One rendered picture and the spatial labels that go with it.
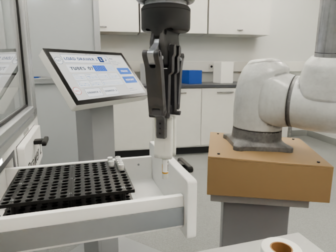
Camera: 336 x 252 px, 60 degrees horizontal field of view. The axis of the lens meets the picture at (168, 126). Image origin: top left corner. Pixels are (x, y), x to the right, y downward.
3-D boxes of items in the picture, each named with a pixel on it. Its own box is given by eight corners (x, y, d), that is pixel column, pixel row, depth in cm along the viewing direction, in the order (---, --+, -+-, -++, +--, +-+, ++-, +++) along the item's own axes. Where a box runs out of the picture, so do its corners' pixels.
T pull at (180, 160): (181, 162, 68) (182, 156, 68) (193, 173, 61) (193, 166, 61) (167, 163, 67) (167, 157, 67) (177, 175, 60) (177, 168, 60)
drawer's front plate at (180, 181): (156, 179, 79) (155, 140, 77) (196, 238, 52) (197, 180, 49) (149, 180, 78) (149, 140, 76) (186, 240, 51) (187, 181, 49)
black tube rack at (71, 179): (122, 185, 70) (121, 159, 69) (135, 221, 54) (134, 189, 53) (21, 196, 64) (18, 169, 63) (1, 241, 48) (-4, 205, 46)
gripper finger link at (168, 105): (176, 45, 44) (173, 43, 43) (174, 118, 46) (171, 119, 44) (153, 45, 45) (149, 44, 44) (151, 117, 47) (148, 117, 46)
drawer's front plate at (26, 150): (42, 156, 100) (39, 124, 97) (28, 189, 72) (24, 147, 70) (37, 156, 99) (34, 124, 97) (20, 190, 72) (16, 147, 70)
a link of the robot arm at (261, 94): (243, 120, 106) (249, 59, 102) (296, 128, 95) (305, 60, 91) (223, 127, 93) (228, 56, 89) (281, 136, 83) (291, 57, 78)
